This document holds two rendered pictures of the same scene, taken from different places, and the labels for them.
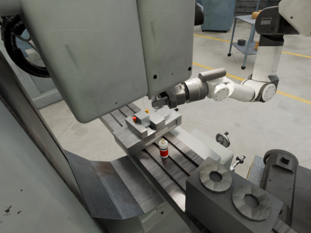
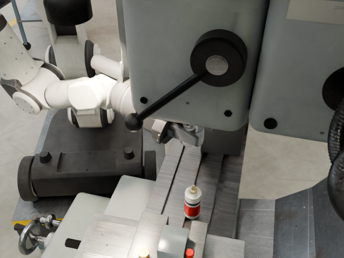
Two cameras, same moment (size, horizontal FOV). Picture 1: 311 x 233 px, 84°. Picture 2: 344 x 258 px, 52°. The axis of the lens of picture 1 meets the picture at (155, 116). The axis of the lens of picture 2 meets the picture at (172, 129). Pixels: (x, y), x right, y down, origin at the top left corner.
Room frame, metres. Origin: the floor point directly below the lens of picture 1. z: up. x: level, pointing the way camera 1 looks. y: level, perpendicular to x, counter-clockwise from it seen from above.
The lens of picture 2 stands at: (0.93, 0.34, 1.68)
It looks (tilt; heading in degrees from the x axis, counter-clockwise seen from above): 41 degrees down; 227
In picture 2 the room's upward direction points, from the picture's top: straight up
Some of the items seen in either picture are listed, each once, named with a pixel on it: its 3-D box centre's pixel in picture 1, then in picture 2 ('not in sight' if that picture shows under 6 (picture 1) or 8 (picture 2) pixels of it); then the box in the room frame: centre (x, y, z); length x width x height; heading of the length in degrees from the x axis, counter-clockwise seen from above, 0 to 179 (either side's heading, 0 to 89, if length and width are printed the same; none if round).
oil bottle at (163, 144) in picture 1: (163, 147); (192, 199); (0.53, -0.02, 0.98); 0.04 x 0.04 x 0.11
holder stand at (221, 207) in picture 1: (226, 204); (223, 106); (0.23, -0.18, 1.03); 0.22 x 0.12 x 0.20; 40
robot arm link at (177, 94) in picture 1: (180, 94); (155, 111); (0.56, -0.10, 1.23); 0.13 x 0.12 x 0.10; 11
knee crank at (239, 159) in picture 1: (236, 162); (60, 223); (0.72, -0.54, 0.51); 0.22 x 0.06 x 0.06; 123
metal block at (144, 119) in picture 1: (142, 119); (173, 247); (0.67, 0.07, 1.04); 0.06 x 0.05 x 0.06; 35
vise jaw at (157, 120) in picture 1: (151, 117); (146, 248); (0.70, 0.02, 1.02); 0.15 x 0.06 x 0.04; 35
